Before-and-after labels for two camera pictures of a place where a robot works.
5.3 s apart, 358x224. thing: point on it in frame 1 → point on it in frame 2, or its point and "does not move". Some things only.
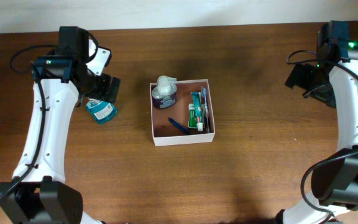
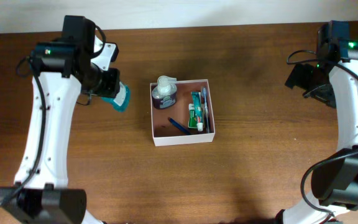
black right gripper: [298, 76] does not move
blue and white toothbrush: [204, 94] does not move
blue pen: [179, 126] does not move
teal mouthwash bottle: [104, 112] → [121, 101]
